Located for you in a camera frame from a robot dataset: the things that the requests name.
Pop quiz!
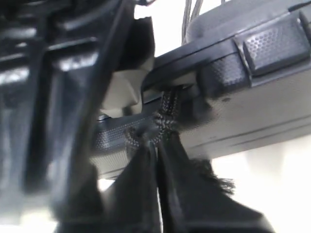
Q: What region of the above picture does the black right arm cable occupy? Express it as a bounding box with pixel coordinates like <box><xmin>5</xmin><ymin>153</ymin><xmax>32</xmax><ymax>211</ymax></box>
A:
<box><xmin>181</xmin><ymin>0</ymin><xmax>212</xmax><ymax>44</ymax></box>

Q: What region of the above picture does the black plastic carry case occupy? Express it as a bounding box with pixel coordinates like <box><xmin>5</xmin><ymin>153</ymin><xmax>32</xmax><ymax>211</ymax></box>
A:
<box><xmin>91</xmin><ymin>0</ymin><xmax>311</xmax><ymax>179</ymax></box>

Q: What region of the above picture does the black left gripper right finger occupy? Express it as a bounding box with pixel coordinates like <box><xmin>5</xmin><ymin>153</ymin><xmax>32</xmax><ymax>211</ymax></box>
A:
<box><xmin>157</xmin><ymin>133</ymin><xmax>275</xmax><ymax>233</ymax></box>

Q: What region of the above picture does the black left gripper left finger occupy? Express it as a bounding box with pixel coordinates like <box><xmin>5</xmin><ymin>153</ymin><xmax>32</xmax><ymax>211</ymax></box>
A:
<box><xmin>50</xmin><ymin>138</ymin><xmax>161</xmax><ymax>233</ymax></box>

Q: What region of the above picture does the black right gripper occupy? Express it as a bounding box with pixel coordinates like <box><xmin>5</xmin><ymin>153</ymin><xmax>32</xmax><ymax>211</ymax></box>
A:
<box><xmin>0</xmin><ymin>0</ymin><xmax>154</xmax><ymax>194</ymax></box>

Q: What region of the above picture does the black braided rope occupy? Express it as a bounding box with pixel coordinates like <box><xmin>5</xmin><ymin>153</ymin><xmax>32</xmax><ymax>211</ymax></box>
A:
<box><xmin>123</xmin><ymin>86</ymin><xmax>236</xmax><ymax>195</ymax></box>

